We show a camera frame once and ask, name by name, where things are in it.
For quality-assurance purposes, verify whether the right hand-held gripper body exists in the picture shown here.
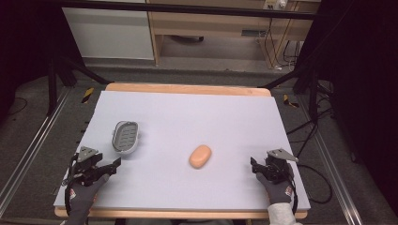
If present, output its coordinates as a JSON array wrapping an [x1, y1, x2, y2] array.
[[262, 147, 299, 186]]

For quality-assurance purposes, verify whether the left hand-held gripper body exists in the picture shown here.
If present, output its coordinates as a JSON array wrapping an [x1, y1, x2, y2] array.
[[72, 145, 109, 188]]

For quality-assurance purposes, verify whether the person's right hand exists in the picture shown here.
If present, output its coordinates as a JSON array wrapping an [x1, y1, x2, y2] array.
[[255, 171, 296, 206]]

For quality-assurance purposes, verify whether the person's left hand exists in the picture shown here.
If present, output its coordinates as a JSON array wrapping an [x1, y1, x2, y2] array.
[[64, 173, 111, 225]]

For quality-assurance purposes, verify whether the grey soap dish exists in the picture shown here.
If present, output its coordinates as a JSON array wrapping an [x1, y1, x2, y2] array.
[[111, 120, 140, 155]]

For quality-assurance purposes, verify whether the orange bread roll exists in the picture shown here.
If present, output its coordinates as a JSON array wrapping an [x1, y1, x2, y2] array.
[[188, 143, 213, 170]]

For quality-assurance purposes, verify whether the yellow black tape strip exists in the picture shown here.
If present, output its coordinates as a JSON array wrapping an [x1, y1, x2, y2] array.
[[283, 94, 300, 110], [81, 86, 95, 104]]

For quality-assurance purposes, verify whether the white foam mat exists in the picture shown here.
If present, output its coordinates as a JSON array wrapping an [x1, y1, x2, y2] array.
[[53, 90, 312, 211]]

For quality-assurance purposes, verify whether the black metal stand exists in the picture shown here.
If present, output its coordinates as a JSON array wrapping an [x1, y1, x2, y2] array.
[[256, 60, 334, 124], [46, 55, 112, 117]]

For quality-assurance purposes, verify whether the wooden table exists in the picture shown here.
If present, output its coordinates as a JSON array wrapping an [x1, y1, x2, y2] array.
[[54, 82, 309, 220]]

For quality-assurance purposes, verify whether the white cabinet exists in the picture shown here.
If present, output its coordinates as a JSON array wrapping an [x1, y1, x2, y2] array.
[[61, 6, 156, 61]]

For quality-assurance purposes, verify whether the wooden desk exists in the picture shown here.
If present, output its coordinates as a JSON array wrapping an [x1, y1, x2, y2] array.
[[145, 0, 322, 69]]

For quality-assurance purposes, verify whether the white power strip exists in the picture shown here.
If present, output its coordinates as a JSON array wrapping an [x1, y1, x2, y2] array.
[[263, 0, 288, 10]]

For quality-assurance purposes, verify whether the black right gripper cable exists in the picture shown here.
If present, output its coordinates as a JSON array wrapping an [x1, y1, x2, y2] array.
[[288, 172, 299, 218]]

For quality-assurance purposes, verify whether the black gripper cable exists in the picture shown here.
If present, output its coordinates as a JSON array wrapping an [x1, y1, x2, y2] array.
[[288, 172, 299, 218], [63, 152, 83, 218]]

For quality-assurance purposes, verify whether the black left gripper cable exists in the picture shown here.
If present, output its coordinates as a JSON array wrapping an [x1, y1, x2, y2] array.
[[63, 152, 83, 218]]

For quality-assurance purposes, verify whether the black floor cable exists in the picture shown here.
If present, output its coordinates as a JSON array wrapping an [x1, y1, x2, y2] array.
[[296, 163, 333, 205]]

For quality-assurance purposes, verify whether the metal floor rail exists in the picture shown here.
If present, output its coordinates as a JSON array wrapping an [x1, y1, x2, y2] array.
[[298, 93, 365, 225], [0, 87, 72, 218]]

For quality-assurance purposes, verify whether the bundle of desk cables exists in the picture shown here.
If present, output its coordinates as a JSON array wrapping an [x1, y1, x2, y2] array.
[[262, 17, 303, 71]]

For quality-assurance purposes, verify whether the black horizontal frame bar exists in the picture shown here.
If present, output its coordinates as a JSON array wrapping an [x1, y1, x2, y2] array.
[[59, 0, 317, 21]]

